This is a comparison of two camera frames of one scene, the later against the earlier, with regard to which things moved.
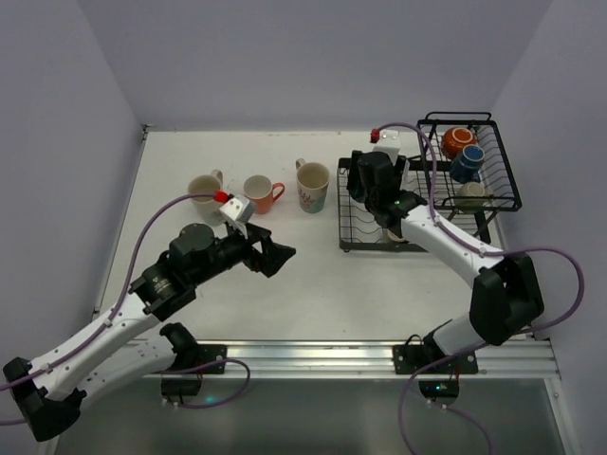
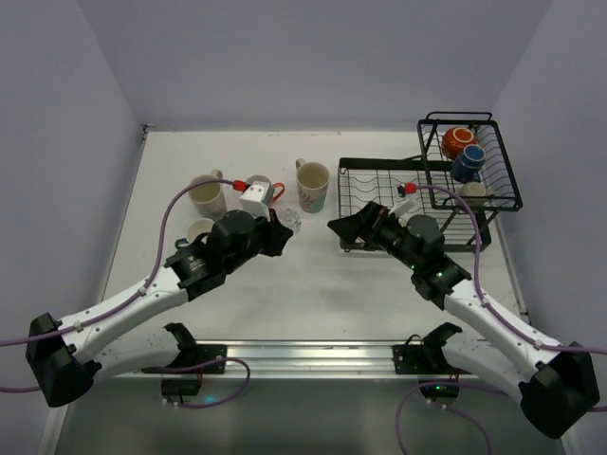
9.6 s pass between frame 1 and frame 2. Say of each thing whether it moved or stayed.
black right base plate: stayed
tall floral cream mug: stayed
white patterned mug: moved
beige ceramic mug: stayed
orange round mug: stayed
